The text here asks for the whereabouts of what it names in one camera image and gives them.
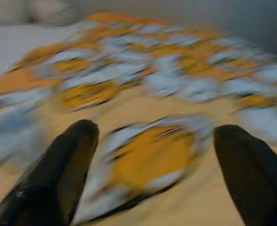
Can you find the yellow cartoon egg blanket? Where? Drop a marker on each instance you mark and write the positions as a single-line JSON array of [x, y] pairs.
[[152, 150]]

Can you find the cream pillow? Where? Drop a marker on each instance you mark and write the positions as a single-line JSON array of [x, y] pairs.
[[56, 11]]

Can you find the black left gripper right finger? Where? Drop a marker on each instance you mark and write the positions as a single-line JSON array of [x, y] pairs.
[[253, 176]]

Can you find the white quilted bed sheet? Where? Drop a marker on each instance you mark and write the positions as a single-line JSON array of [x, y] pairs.
[[16, 44]]

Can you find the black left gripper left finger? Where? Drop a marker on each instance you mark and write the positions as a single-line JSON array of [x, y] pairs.
[[49, 174]]

